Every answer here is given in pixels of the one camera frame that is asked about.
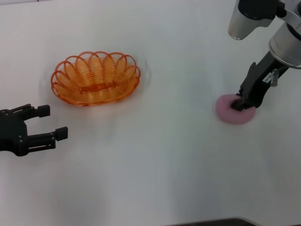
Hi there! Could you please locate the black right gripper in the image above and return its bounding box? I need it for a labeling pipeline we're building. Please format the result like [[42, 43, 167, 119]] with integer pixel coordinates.
[[231, 49, 290, 112]]

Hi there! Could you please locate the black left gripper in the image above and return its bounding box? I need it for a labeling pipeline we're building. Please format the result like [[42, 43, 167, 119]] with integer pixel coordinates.
[[0, 103, 69, 157]]

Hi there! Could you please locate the pink peach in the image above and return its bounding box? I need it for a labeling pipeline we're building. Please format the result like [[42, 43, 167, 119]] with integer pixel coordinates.
[[215, 93, 256, 125]]

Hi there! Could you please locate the orange woven plastic basket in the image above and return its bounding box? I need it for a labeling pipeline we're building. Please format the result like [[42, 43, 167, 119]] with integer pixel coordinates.
[[50, 50, 142, 107]]

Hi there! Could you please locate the clear cable connector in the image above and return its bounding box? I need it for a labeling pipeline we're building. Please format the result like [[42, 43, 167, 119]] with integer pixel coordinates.
[[270, 70, 279, 87]]

